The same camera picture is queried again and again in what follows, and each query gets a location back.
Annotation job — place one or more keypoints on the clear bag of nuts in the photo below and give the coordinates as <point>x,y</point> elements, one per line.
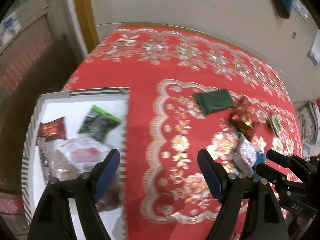
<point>93,185</point>

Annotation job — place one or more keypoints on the dark green snack packet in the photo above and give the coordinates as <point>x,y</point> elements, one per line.
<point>214,101</point>

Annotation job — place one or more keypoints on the striped white storage box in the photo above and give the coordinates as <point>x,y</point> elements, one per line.
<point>74,106</point>

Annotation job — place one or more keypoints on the red gold snack packet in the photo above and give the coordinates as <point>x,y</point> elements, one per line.
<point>244,119</point>

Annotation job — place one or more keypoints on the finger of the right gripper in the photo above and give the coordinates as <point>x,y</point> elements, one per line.
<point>278,158</point>

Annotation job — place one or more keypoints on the black green snack packet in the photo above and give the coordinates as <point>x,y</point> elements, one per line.
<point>98,123</point>

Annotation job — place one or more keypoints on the red snack packet in box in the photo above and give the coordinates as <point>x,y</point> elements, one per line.
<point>52,130</point>

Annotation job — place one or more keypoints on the red floral tablecloth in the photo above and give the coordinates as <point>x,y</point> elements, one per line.
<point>166,196</point>

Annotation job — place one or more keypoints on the wooden door frame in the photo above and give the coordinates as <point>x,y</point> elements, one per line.
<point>86,20</point>

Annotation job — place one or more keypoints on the dark chocolate bar packet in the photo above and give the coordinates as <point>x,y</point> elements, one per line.
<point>44,161</point>

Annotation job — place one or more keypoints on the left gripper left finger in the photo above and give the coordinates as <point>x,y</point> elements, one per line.
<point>52,218</point>

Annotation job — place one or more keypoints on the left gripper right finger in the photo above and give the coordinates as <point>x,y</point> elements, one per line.
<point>264,219</point>

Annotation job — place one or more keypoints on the metal roller shutter door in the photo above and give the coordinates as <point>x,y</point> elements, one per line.
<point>37,61</point>

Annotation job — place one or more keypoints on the white silver snack packet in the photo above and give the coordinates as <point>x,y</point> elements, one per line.
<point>83,152</point>

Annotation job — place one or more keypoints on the round green wrapped cake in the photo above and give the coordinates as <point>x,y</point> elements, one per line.
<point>275,124</point>

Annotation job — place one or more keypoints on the patterned chair cushion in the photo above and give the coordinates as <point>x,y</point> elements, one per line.
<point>307,113</point>

